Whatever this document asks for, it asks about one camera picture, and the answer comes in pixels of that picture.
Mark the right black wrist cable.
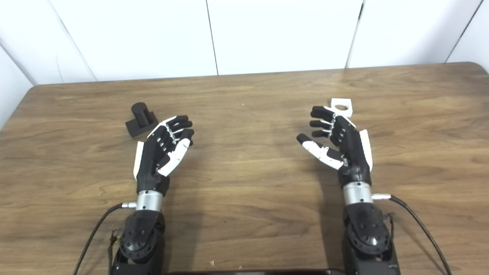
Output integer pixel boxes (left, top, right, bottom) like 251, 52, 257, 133
372, 194, 452, 275

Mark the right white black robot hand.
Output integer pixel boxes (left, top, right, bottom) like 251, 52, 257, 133
296, 105, 373, 188

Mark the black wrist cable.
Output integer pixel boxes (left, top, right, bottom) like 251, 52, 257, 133
372, 194, 452, 275
73, 202, 137, 275

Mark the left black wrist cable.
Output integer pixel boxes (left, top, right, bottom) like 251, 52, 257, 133
73, 202, 137, 275

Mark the white square piece with hole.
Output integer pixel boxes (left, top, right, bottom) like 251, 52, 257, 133
331, 98, 352, 117

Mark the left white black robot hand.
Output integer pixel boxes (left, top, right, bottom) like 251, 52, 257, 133
133, 115, 194, 196

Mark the black peg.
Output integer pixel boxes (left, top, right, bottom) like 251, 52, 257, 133
125, 102, 159, 138

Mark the right thin black wire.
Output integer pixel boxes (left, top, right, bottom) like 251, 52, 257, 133
384, 212, 396, 245

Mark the left thin wire yellow tip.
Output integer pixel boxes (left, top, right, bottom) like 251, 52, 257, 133
108, 228, 123, 275

